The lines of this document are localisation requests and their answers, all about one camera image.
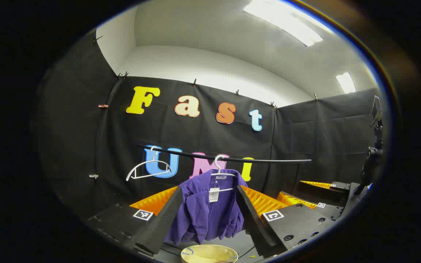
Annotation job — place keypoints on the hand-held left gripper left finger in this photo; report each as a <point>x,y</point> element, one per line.
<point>159,226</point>

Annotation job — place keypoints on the purple ribbed knit garment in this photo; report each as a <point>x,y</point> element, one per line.
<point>199,215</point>

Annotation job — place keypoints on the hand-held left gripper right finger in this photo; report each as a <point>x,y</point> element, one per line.
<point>254,226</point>

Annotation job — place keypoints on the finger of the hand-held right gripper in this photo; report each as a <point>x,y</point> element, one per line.
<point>329,212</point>
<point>340,187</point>

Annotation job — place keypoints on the small ceiling light panel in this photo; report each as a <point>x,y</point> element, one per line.
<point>346,83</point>

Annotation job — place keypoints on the black backdrop cloth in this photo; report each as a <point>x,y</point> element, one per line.
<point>305,128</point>

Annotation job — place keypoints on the white plastic clothes hanger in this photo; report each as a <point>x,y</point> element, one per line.
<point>133,170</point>
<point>218,166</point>

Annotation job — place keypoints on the large ceiling light panel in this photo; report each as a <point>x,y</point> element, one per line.
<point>287,22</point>

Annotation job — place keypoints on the black clothes rail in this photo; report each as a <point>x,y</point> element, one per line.
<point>269,160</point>

